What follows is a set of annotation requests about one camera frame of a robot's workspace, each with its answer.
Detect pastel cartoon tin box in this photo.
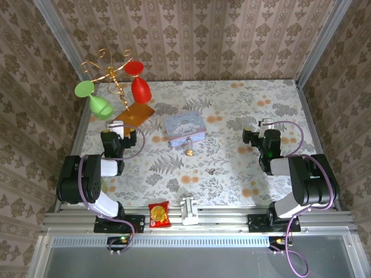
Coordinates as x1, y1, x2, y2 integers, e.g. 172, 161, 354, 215
164, 110, 207, 148

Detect brass padlock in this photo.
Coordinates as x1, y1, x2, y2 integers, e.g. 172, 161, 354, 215
184, 137, 195, 158

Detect green wine glass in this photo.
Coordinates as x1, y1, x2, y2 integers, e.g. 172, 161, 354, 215
74, 81, 114, 121

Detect red wine glass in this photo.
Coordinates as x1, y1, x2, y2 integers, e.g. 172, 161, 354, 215
123, 60, 152, 104

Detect floral table mat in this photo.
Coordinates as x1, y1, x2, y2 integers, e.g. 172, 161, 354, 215
67, 79, 333, 208

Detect red snack packet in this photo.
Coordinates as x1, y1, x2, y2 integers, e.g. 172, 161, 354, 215
148, 201, 172, 228

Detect small black circuit board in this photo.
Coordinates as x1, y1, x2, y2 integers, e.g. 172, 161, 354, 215
107, 236, 131, 252
268, 236, 292, 251

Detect grey metal panel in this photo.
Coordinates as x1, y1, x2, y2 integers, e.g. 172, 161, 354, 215
27, 234, 368, 278

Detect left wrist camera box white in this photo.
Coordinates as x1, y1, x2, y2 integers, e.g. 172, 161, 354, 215
108, 121, 126, 139

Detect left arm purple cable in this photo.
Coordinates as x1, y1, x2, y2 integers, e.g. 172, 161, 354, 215
78, 123, 146, 255

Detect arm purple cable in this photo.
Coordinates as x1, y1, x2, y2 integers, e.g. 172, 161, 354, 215
78, 123, 146, 255
268, 120, 334, 276

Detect gold wire glass rack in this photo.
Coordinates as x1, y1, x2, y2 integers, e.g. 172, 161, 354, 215
79, 48, 155, 129

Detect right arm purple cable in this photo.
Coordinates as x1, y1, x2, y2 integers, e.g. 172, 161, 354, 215
268, 120, 334, 276

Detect aluminium frame side rail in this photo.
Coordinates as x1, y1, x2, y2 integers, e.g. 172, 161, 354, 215
54, 83, 94, 212
294, 79, 343, 211

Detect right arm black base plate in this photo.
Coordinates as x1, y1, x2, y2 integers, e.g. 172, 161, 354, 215
248, 213, 301, 233

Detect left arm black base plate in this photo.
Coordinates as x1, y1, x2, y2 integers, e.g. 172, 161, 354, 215
93, 214, 145, 234

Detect aluminium frame cross rail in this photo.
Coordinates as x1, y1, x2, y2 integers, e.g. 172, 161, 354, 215
42, 206, 357, 233

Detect white plastic bracket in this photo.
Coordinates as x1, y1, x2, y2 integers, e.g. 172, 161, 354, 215
179, 196, 200, 226

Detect aluminium frame post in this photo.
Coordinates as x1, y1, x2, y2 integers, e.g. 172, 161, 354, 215
295, 0, 354, 85
32, 0, 89, 85

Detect grey slotted cable duct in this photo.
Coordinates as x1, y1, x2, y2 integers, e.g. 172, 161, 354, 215
52, 236, 270, 247

